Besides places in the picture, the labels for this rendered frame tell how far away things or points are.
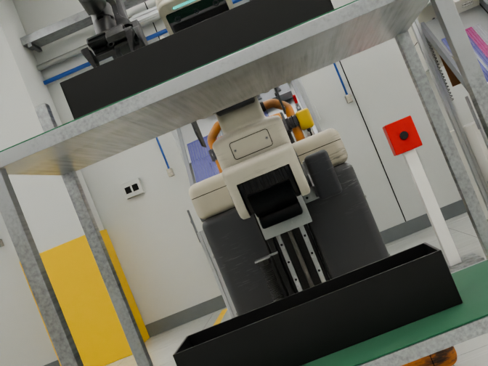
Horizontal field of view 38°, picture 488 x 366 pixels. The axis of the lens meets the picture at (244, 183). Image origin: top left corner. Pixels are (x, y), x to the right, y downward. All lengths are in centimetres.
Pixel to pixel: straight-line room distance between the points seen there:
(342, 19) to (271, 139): 84
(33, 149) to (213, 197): 109
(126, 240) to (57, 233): 64
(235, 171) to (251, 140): 11
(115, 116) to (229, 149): 82
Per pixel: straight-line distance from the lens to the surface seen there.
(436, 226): 365
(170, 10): 211
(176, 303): 556
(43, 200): 520
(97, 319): 516
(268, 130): 208
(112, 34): 182
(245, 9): 147
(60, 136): 134
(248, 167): 204
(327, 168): 218
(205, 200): 236
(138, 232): 555
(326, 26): 130
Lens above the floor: 69
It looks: 1 degrees up
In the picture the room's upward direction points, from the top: 22 degrees counter-clockwise
